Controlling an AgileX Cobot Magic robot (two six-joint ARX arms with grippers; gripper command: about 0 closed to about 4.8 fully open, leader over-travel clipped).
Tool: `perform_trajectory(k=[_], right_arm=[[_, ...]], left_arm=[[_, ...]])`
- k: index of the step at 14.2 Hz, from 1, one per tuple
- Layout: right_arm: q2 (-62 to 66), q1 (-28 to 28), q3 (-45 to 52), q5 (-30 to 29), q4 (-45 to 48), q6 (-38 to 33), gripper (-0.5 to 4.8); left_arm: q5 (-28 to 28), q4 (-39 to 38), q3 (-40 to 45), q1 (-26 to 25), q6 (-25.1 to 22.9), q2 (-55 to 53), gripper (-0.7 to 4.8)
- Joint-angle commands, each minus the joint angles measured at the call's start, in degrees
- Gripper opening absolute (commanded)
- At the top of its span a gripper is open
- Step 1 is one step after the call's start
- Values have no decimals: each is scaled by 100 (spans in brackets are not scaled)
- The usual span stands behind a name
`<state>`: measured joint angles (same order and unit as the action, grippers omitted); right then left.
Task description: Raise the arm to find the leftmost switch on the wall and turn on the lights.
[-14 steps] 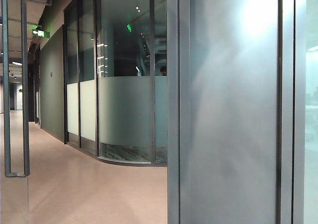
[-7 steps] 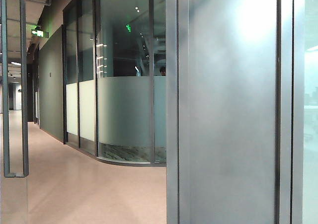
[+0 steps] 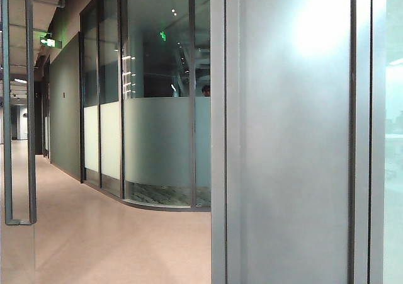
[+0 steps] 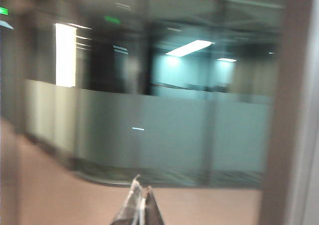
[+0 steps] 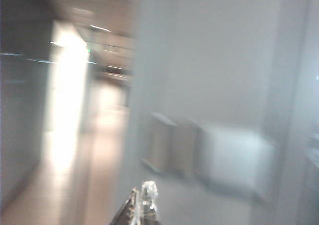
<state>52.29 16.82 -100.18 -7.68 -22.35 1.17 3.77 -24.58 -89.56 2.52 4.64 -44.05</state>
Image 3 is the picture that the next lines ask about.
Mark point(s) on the green illuminated exit sign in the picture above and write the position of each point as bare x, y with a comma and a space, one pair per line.
50, 40

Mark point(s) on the pale frosted glass pane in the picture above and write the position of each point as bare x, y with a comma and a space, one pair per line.
394, 107

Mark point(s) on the dark-haired person head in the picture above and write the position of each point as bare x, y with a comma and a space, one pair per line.
206, 90

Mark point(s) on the curved frosted glass partition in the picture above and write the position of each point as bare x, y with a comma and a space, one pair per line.
155, 139

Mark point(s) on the dark metal door post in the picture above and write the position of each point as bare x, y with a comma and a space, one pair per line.
218, 139
362, 139

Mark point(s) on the narrow frosted glass partition pane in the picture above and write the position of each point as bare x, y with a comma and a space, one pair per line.
109, 139
90, 133

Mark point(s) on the white ceiling strip light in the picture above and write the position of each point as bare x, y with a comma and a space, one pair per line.
20, 80

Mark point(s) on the dark metal glass door frame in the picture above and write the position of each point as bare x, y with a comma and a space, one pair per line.
30, 107

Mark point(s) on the grey ceiling pipe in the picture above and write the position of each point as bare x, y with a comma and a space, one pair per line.
61, 2

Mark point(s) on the green running man sign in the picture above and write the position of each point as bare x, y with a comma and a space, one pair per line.
162, 36

